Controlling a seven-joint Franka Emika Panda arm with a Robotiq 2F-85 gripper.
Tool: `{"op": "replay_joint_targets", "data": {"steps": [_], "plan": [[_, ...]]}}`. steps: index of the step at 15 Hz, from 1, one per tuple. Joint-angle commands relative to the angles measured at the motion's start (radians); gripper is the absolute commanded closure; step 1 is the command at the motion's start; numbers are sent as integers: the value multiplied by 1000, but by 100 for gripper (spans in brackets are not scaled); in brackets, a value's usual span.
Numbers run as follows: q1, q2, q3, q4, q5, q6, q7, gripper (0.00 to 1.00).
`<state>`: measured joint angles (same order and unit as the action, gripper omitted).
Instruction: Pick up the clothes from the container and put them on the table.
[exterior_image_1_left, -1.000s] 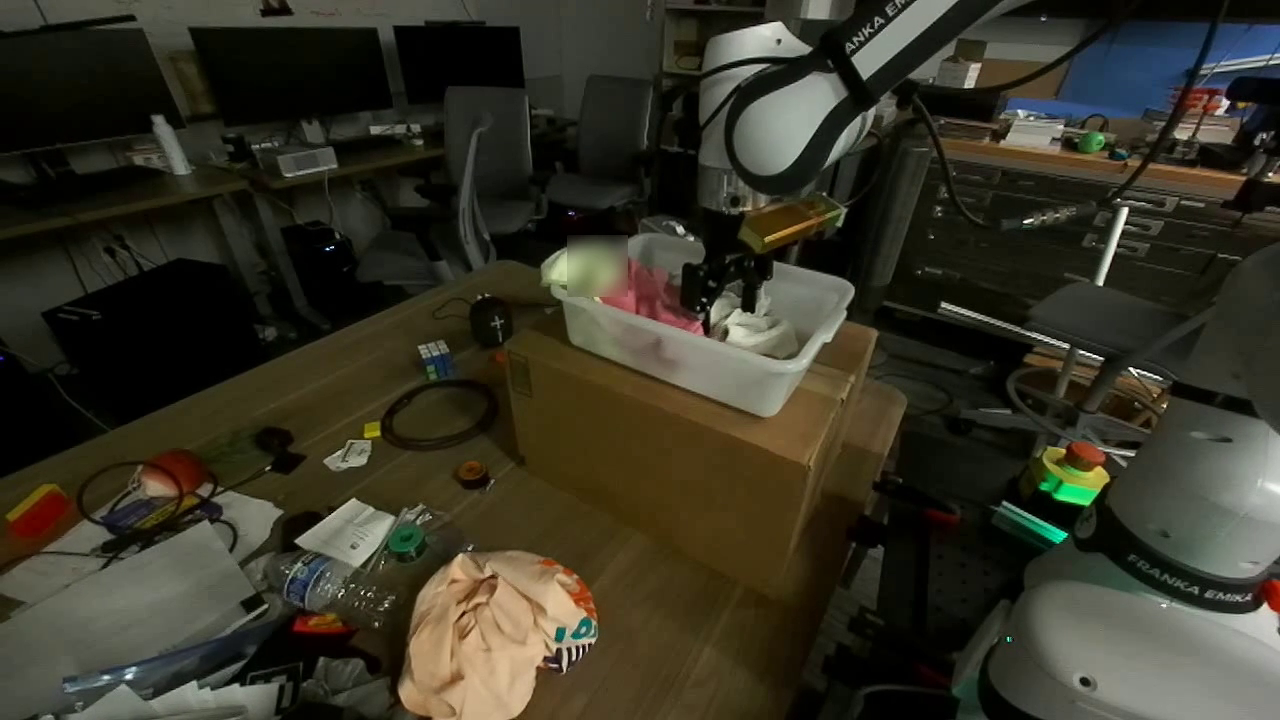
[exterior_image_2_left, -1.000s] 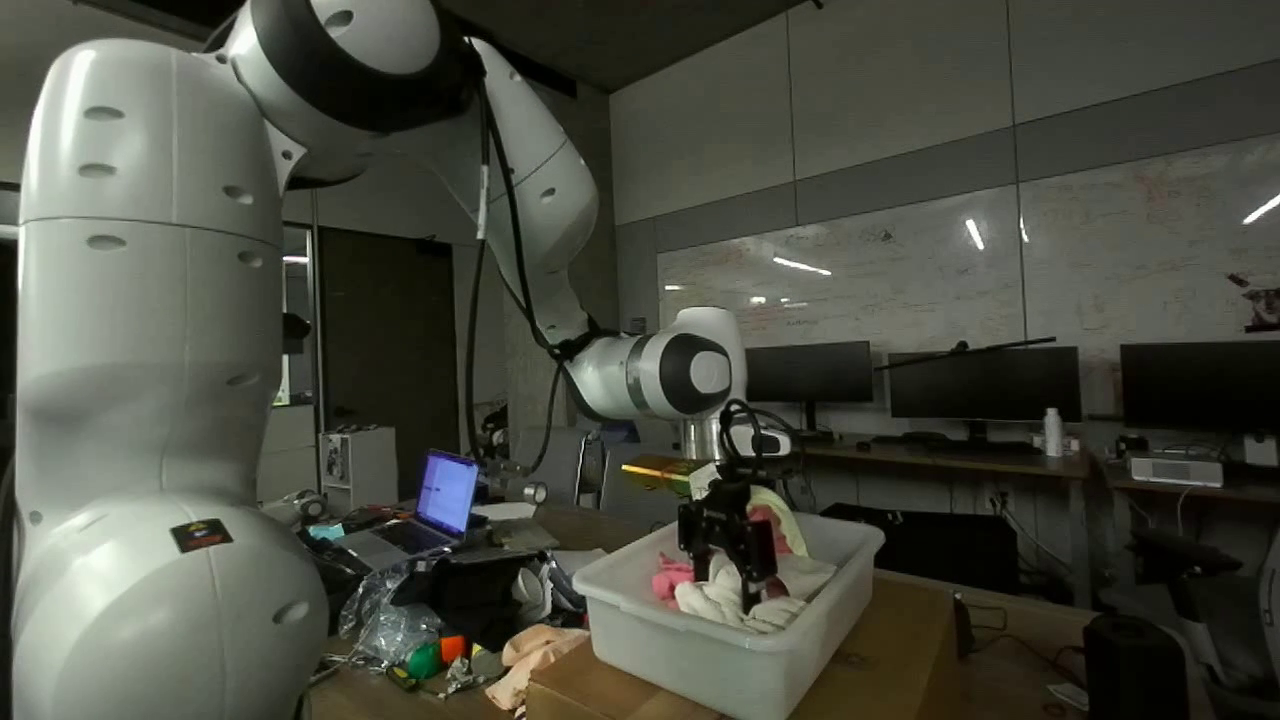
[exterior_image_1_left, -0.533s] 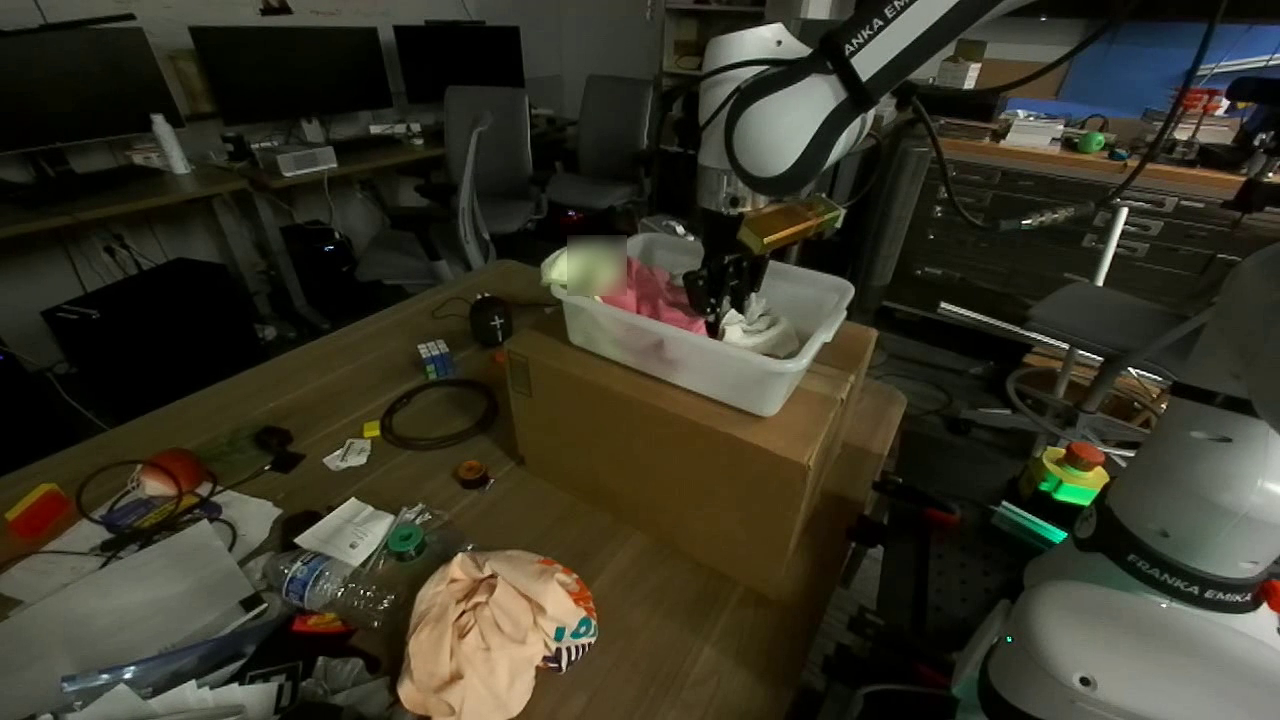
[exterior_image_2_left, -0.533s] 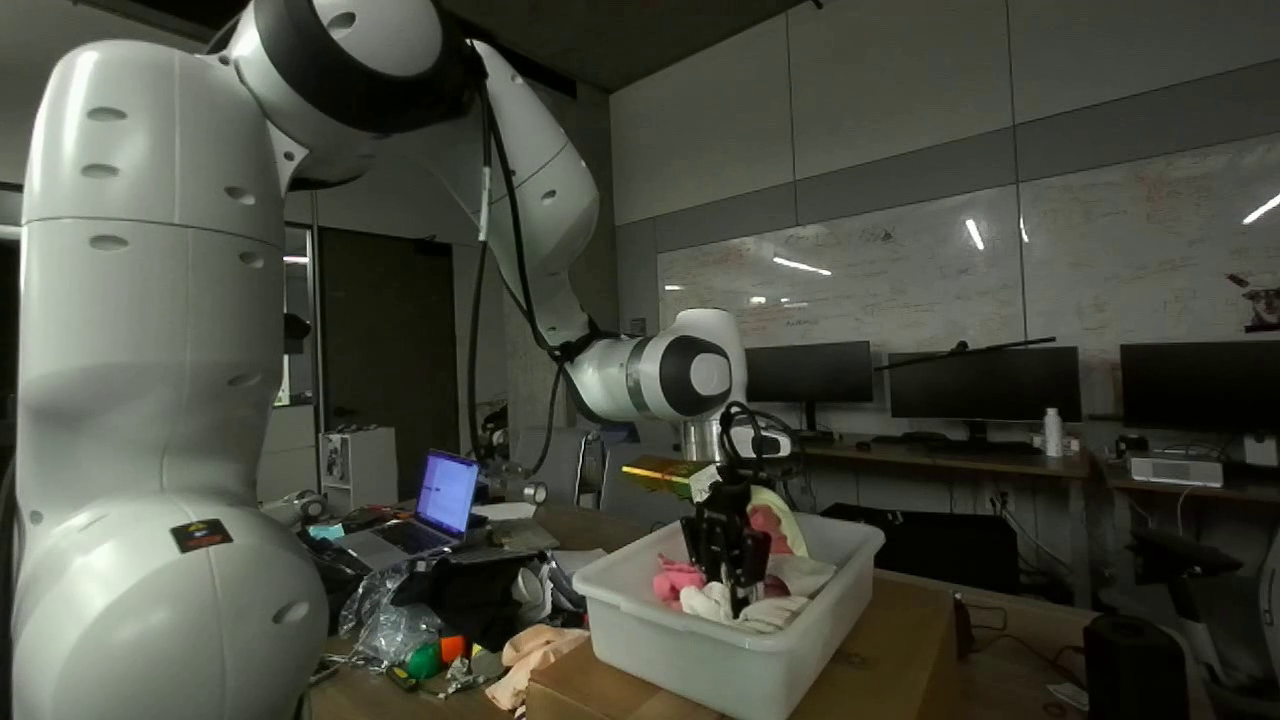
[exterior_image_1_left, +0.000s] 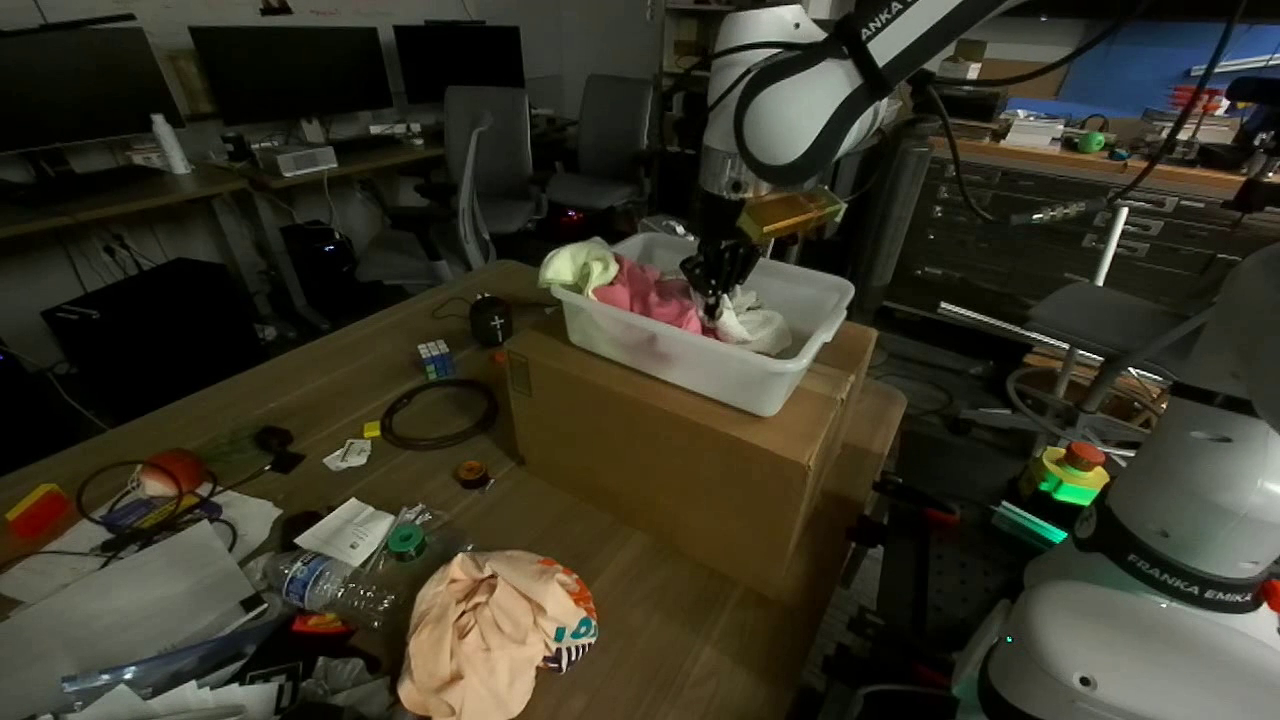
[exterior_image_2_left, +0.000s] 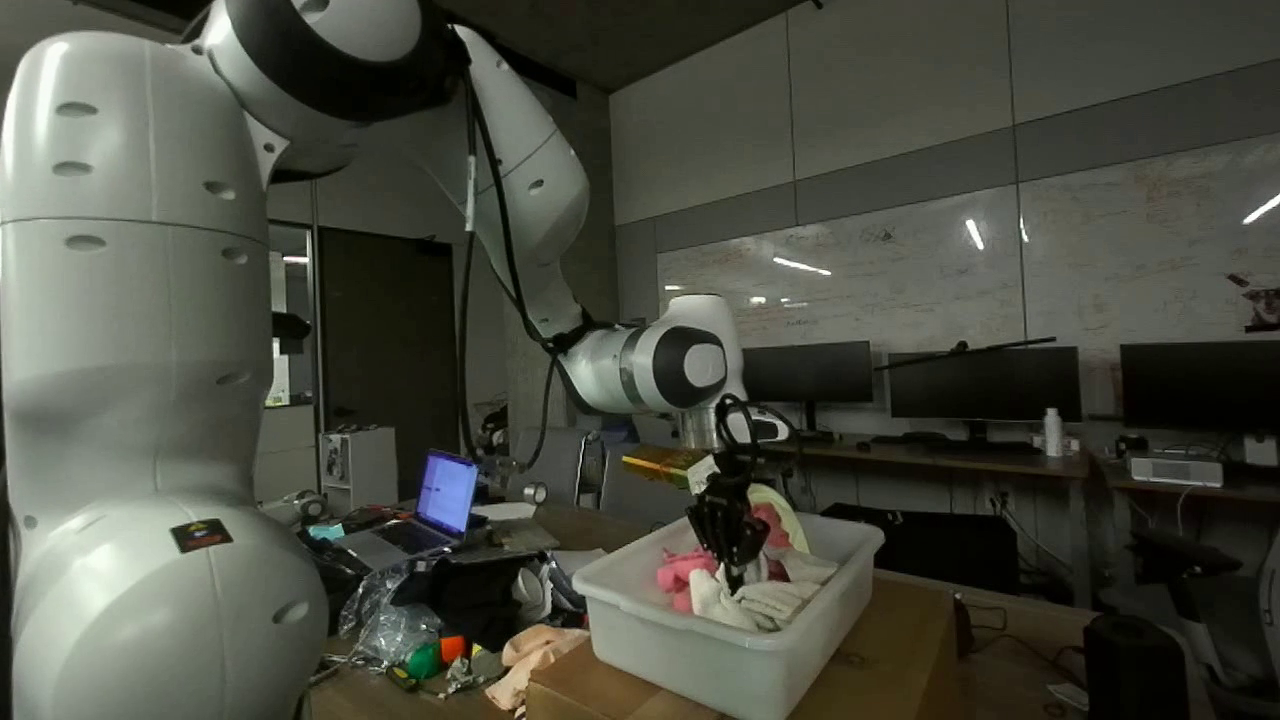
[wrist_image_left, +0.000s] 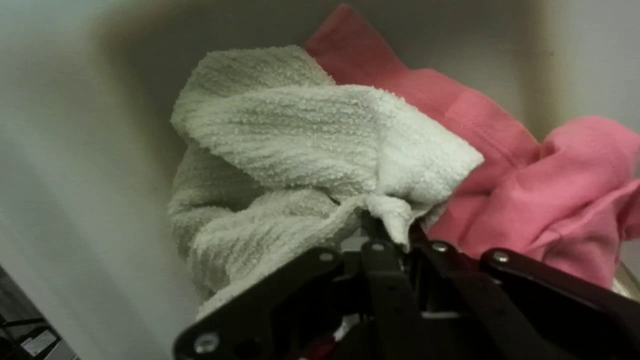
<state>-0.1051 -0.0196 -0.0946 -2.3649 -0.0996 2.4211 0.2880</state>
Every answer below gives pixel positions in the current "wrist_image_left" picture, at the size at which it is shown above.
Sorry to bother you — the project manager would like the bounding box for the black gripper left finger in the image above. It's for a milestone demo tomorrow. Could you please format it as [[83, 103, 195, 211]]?
[[172, 211, 427, 360]]

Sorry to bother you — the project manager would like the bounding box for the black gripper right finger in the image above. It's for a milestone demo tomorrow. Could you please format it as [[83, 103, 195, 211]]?
[[407, 228, 640, 360]]

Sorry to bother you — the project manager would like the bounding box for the pink garment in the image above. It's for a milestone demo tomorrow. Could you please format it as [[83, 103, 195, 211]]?
[[302, 1, 640, 292]]

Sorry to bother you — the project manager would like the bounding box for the white waffle towel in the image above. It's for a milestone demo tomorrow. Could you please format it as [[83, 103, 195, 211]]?
[[165, 41, 485, 321]]

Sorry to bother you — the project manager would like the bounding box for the white plastic container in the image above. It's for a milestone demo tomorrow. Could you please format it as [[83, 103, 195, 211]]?
[[0, 0, 640, 360]]

